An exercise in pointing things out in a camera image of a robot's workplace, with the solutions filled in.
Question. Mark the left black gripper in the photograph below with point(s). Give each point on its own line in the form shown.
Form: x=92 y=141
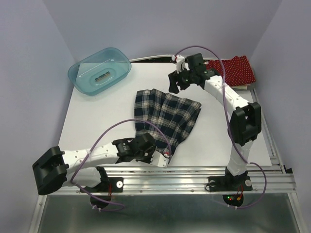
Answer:
x=151 y=150

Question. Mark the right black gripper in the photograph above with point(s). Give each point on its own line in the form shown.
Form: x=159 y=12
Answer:
x=173 y=78

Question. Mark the navy plaid skirt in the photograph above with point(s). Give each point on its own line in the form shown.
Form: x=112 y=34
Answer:
x=167 y=118

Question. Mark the red polka dot skirt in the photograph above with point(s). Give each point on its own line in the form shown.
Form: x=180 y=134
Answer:
x=238 y=72

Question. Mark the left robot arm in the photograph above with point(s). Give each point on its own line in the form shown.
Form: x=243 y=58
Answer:
x=57 y=168

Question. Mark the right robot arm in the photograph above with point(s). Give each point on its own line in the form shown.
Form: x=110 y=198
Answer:
x=243 y=118

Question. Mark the teal plastic basket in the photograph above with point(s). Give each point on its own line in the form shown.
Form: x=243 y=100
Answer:
x=99 y=71

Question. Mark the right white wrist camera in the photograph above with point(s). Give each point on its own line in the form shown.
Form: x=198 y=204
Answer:
x=180 y=63

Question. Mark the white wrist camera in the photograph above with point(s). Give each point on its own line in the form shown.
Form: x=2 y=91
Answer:
x=180 y=63
x=160 y=160

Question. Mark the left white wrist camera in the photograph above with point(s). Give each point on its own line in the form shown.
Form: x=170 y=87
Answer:
x=160 y=160

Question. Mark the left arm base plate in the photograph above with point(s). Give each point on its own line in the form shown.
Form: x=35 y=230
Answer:
x=112 y=184

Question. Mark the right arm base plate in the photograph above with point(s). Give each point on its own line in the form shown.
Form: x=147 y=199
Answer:
x=227 y=184

